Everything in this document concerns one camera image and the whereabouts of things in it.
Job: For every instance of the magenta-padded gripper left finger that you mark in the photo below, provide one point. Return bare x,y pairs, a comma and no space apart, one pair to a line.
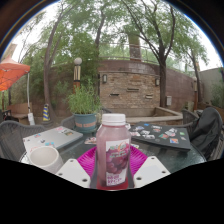
75,171

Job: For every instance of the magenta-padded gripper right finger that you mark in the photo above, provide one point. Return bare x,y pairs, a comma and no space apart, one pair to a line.
150,170

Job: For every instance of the pink juice bottle white cap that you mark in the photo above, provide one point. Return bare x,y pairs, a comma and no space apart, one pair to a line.
113,150

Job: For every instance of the white cup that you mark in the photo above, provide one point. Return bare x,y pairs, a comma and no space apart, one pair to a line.
45,160

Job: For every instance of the silver laptop with stickers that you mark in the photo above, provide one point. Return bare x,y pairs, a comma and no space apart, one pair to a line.
53,137

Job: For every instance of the blue yellow striped bollard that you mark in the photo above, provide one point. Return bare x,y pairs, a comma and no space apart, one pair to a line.
46,113

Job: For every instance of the green plant in teal pot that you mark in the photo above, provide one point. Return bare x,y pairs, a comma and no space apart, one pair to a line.
85,103

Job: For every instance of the black jacket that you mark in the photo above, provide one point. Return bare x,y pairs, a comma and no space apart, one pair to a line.
208,130

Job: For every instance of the wooden bench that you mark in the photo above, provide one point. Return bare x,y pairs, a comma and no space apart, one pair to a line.
20,110

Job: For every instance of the orange canopy tent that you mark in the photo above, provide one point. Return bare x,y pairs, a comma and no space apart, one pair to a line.
11,73

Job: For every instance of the wall lantern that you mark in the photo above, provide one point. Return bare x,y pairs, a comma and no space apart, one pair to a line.
104,78
157,82

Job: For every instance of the wooden lamp post white globe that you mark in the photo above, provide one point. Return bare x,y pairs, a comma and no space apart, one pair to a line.
77,75

